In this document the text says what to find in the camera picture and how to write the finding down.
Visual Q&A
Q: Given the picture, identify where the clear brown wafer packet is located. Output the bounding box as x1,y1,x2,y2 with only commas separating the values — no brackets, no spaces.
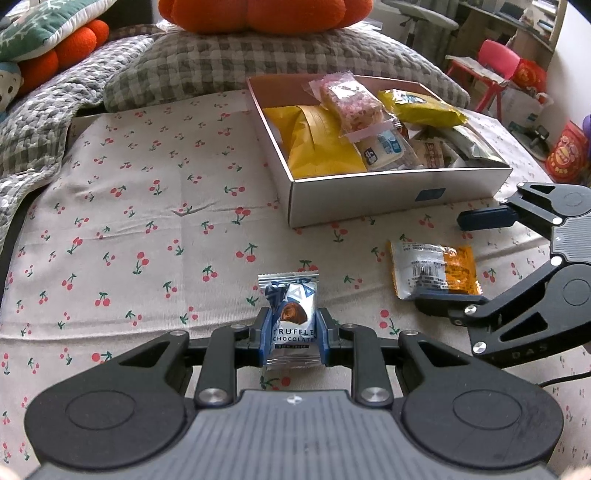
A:
409,138,458,171

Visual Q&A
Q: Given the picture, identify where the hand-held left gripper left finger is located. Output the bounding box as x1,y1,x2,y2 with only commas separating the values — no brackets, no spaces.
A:
83,307,271,408

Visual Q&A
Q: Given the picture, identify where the black floor item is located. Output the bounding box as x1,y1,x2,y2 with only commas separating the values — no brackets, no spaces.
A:
522,124,550,160

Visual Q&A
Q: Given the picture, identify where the silver blue chocolate packet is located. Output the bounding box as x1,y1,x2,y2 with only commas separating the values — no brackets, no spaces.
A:
257,272,321,370

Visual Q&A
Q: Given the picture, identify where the clear pink rice snack packet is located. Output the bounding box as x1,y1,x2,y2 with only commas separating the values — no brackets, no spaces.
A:
308,70,402,141

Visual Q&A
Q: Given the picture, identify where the grey office chair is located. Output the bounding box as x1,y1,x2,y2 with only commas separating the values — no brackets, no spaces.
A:
385,0,460,65

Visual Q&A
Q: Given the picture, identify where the cherry print cloth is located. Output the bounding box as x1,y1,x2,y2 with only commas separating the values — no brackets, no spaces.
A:
0,88,591,480

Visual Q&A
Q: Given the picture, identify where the red printed gift bag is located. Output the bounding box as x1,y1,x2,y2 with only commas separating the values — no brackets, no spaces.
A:
545,121,591,183

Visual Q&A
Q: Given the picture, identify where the printed cloth chair pad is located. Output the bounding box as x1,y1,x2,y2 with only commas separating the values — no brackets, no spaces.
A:
445,55,509,86

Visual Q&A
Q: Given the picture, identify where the pink child chair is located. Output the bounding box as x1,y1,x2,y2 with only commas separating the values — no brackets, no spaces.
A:
445,39,522,114

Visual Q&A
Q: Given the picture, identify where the yellow snack bag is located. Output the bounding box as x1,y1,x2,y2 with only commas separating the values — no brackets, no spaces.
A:
263,104,368,178

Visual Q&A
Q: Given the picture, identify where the black cable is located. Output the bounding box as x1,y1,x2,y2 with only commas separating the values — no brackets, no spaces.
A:
536,369,591,389

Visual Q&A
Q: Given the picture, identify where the small orange pumpkin cushion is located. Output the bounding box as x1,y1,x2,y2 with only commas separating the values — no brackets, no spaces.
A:
18,19,110,95

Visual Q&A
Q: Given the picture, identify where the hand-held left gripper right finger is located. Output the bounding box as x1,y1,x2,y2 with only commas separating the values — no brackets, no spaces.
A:
318,307,507,408

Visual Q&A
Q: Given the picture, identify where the blue monkey plush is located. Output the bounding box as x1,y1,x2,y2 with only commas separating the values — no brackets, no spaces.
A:
0,60,25,112

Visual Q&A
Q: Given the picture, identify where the grey checked pillow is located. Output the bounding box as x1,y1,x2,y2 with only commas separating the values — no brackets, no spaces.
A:
102,25,471,114

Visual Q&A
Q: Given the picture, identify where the wooden desk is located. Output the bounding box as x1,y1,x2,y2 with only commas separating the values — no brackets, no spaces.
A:
459,0,568,54

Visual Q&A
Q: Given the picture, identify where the small cream blue-label packet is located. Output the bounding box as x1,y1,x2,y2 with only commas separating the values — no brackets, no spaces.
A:
355,129,411,172

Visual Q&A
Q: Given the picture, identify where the crumpled white printed packet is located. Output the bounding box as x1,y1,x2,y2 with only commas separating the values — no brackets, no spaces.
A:
438,124,506,168

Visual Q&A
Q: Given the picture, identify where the orange silver snack packet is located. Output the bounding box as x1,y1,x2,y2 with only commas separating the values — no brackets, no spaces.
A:
387,239,483,301

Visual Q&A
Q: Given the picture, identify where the white paper bag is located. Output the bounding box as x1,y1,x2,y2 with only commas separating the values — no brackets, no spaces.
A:
501,85,555,134

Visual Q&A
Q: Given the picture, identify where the grey checked blanket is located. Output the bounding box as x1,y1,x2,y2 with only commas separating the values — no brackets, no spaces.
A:
0,36,155,250

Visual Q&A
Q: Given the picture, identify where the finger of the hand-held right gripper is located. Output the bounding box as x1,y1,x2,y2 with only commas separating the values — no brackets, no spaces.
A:
457,182,591,230
413,258,591,368

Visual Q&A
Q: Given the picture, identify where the large orange pumpkin cushion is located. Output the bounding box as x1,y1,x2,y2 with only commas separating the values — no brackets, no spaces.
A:
158,0,374,34

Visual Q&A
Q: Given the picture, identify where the teal snowflake cushion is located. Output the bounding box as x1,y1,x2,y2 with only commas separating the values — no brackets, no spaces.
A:
0,0,118,63

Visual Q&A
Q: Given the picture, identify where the yellow biscuit packet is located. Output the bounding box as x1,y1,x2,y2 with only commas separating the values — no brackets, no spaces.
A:
378,89,467,127

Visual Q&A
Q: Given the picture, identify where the pink shallow cardboard box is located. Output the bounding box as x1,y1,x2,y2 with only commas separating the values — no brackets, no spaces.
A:
246,74,514,229

